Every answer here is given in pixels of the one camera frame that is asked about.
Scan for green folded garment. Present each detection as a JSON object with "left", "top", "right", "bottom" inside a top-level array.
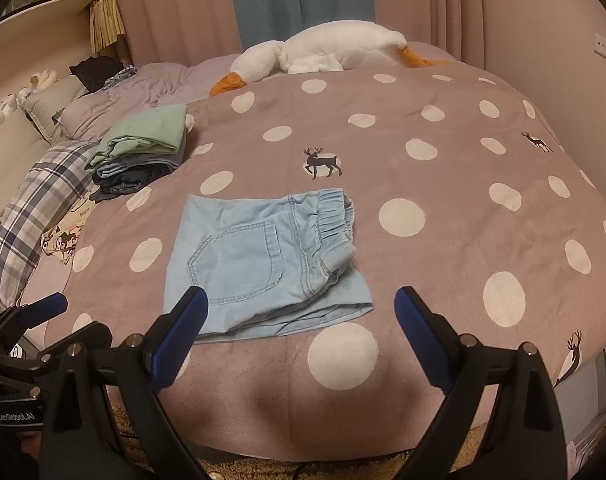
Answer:
[{"left": 84, "top": 104, "right": 189, "bottom": 171}]

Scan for small cream plush toy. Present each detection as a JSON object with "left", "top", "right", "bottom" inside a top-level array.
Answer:
[{"left": 30, "top": 69, "right": 60, "bottom": 92}]

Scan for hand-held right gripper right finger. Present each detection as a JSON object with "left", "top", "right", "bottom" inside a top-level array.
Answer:
[{"left": 394, "top": 286, "right": 569, "bottom": 480}]

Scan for lilac quilt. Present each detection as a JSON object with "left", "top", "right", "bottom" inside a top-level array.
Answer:
[{"left": 53, "top": 52, "right": 244, "bottom": 141}]

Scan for small white plush toy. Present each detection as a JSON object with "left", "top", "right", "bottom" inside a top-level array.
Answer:
[{"left": 0, "top": 91, "right": 31, "bottom": 128}]

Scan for white goose plush toy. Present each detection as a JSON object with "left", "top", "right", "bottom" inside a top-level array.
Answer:
[{"left": 209, "top": 20, "right": 456, "bottom": 98}]

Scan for cream printed cloth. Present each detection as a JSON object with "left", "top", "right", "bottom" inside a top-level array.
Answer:
[{"left": 40, "top": 195, "right": 98, "bottom": 266}]

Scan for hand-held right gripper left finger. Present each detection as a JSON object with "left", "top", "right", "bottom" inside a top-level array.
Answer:
[{"left": 38, "top": 286, "right": 210, "bottom": 480}]

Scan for yellow pleated curtain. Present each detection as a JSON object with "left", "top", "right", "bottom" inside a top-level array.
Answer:
[{"left": 89, "top": 0, "right": 126, "bottom": 56}]

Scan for light blue denim pants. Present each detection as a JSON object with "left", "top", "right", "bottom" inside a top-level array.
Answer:
[{"left": 162, "top": 187, "right": 374, "bottom": 345}]

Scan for pink polka dot blanket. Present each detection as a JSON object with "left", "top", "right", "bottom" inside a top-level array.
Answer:
[{"left": 20, "top": 57, "right": 606, "bottom": 458}]

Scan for plaid pillow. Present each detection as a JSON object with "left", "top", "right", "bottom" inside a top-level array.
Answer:
[{"left": 0, "top": 140, "right": 101, "bottom": 306}]

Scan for dark folded jeans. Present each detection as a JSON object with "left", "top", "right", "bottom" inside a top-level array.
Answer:
[{"left": 90, "top": 140, "right": 189, "bottom": 203}]

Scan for black cloth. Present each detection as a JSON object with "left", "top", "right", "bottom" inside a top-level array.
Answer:
[{"left": 69, "top": 56, "right": 126, "bottom": 93}]

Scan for pink curtain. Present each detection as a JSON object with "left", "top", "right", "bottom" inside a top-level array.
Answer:
[
  {"left": 368, "top": 0, "right": 484, "bottom": 61},
  {"left": 105, "top": 0, "right": 244, "bottom": 68}
]

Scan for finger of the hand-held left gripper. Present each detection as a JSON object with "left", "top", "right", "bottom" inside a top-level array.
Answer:
[
  {"left": 37, "top": 321, "right": 114, "bottom": 367},
  {"left": 0, "top": 292, "right": 68, "bottom": 343}
]

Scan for beige pillow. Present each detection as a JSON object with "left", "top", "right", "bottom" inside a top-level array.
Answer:
[{"left": 22, "top": 75, "right": 91, "bottom": 143}]

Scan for lilac bed sheet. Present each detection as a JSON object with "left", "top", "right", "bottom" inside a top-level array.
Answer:
[{"left": 15, "top": 252, "right": 84, "bottom": 341}]

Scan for beige headboard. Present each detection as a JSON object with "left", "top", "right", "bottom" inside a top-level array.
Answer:
[{"left": 0, "top": 110, "right": 51, "bottom": 241}]

